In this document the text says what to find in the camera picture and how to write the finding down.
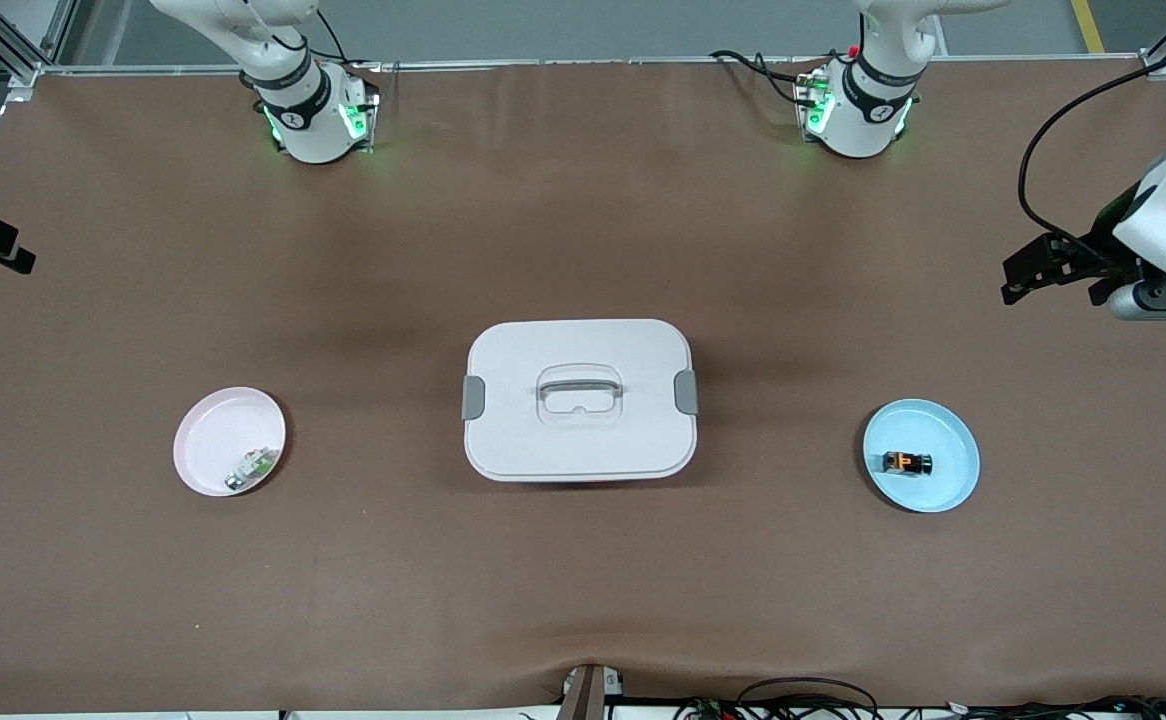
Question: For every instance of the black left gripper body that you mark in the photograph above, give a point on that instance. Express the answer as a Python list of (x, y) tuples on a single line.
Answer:
[(1095, 262)]

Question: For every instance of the orange and black push-button switch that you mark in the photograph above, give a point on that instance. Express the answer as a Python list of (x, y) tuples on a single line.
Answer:
[(905, 463)]

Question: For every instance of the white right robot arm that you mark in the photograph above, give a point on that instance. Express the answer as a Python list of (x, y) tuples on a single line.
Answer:
[(308, 130)]

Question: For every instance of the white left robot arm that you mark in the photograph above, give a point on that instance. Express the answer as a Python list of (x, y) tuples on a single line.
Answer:
[(863, 125)]

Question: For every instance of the light blue plate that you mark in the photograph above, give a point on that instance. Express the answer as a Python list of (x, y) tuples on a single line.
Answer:
[(918, 425)]

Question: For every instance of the pink plate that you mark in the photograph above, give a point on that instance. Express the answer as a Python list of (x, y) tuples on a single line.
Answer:
[(211, 430)]

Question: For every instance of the grey box latch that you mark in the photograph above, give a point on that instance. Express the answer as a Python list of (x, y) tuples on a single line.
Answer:
[(686, 392), (473, 398)]

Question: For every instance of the white lidded storage box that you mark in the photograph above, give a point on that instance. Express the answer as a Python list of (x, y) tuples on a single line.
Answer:
[(583, 450)]

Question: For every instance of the brown table mat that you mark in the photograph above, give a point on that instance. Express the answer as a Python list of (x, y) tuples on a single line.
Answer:
[(583, 600)]

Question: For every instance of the aluminium frame post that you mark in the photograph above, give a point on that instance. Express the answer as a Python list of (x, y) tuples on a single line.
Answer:
[(13, 40), (1158, 66)]

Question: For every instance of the green and white switch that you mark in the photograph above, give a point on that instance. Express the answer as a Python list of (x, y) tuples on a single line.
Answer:
[(255, 466)]

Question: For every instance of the aluminium table edge rail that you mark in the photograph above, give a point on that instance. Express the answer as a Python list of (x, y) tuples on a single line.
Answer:
[(593, 62)]

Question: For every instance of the brown mount post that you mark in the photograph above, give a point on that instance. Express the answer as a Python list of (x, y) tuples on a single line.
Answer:
[(588, 695)]

